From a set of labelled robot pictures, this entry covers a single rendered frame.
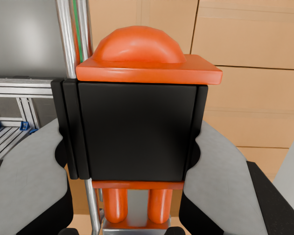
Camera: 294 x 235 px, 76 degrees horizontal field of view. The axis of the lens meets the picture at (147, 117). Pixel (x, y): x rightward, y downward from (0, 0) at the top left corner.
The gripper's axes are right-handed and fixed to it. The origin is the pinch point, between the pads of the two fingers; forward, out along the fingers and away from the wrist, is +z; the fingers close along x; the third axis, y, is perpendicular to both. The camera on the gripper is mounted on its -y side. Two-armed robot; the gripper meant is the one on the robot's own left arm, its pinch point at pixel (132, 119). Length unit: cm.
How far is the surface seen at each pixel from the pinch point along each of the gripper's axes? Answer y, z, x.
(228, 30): -4, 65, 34
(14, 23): -2, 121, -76
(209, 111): 30, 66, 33
